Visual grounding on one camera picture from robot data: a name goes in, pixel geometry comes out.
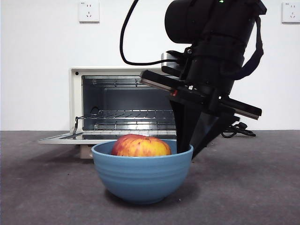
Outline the oven door with glass window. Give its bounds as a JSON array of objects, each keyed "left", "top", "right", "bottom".
[{"left": 38, "top": 130, "right": 178, "bottom": 160}]

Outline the black camera cable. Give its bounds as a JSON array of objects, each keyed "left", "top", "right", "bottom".
[{"left": 120, "top": 0, "right": 165, "bottom": 66}]

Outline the red yellow apple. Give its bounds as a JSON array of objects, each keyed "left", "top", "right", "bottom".
[{"left": 111, "top": 134, "right": 172, "bottom": 157}]

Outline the white wall socket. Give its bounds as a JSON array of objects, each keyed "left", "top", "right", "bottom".
[
  {"left": 281, "top": 1, "right": 300, "bottom": 24},
  {"left": 78, "top": 1, "right": 100, "bottom": 23}
]

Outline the cream toaster oven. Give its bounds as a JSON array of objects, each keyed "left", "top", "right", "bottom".
[{"left": 70, "top": 67, "right": 178, "bottom": 141}]

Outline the blue bowl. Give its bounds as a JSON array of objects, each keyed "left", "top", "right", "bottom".
[{"left": 91, "top": 139, "right": 194, "bottom": 204}]

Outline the black sleeved arm cable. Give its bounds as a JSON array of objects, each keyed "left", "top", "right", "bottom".
[{"left": 220, "top": 14, "right": 265, "bottom": 81}]

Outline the black oven power cable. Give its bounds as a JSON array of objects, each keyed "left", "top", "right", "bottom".
[{"left": 220, "top": 121, "right": 256, "bottom": 138}]

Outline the wire oven rack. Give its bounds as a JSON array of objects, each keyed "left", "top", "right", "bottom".
[{"left": 75, "top": 109, "right": 176, "bottom": 120}]

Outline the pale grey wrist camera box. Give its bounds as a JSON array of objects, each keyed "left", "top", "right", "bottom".
[{"left": 161, "top": 50, "right": 188, "bottom": 75}]

